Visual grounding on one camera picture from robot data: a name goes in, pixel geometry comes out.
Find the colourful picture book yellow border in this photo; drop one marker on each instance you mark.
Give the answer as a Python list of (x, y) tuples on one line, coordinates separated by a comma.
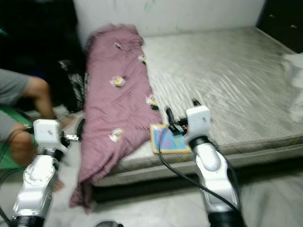
[(176, 143)]

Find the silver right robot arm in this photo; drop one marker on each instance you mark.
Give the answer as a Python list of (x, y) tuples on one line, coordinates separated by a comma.
[(215, 175)]

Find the black mesh laundry basket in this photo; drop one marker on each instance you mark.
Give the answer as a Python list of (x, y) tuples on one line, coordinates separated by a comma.
[(78, 92)]

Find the white quilted mattress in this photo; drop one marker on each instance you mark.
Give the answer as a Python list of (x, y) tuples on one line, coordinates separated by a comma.
[(218, 71)]

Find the purple blanket with bird print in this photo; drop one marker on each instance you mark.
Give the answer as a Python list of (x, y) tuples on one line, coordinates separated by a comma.
[(113, 109)]

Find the person in grey shorts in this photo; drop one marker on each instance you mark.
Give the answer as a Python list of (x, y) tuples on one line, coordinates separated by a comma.
[(14, 87)]

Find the silver robot left leg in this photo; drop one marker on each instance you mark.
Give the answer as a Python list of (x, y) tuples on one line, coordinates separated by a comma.
[(106, 224)]

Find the black tufted headboard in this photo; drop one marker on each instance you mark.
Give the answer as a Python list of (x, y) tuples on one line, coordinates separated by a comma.
[(281, 21)]

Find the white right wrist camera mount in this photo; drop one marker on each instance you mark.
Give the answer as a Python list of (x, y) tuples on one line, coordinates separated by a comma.
[(199, 122)]

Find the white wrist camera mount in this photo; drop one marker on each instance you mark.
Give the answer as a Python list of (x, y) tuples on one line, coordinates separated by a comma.
[(199, 122), (46, 132)]

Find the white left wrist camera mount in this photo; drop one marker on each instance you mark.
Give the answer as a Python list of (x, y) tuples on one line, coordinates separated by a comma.
[(46, 132)]

